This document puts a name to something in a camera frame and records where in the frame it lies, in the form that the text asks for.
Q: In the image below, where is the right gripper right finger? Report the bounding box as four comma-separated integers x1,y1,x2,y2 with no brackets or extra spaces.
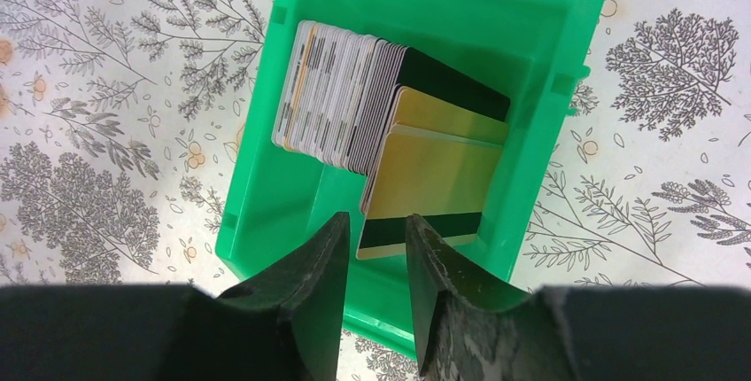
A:
406,214,529,380

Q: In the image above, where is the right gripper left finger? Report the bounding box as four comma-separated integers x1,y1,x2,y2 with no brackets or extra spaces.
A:
218,212,351,380

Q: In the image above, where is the gold credit card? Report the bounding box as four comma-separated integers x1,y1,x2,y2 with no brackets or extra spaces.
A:
356,124,503,260

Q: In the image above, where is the green plastic bin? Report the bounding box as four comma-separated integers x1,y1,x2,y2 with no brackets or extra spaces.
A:
214,0,608,361

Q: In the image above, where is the stack of cards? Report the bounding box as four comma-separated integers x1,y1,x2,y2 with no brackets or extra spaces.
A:
272,20,511,175

